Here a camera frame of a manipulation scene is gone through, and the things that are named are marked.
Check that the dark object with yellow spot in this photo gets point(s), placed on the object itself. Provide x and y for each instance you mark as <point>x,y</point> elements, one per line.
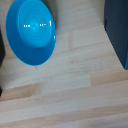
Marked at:
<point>1,53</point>

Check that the blue plastic bowl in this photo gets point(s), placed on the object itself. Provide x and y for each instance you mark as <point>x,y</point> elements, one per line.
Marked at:
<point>31,31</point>

